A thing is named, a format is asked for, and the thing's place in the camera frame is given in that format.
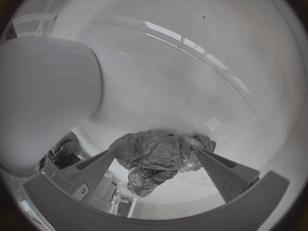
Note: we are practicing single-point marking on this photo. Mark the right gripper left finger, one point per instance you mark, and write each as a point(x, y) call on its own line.
point(93, 169)

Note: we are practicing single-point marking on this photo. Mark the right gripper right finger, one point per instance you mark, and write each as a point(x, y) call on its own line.
point(231, 177)

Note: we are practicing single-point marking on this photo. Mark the clear printed wrapper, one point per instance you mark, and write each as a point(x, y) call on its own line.
point(190, 157)

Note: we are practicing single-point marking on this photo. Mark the black plastic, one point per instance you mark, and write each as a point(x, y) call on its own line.
point(151, 157)

